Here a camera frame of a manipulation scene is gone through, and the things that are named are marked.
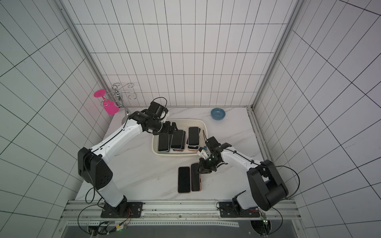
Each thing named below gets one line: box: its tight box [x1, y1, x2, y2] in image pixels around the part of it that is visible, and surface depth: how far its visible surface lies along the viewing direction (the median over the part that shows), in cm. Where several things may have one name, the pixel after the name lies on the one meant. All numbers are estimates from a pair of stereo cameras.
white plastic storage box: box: [151, 119, 209, 157], surface depth 97 cm
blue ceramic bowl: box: [210, 107, 226, 121], surface depth 115 cm
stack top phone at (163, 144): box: [158, 133, 169, 152], surface depth 97 cm
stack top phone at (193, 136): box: [188, 126, 199, 146], surface depth 99 cm
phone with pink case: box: [190, 162, 202, 192], surface depth 82 cm
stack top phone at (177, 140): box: [170, 129, 185, 150], surface depth 97 cm
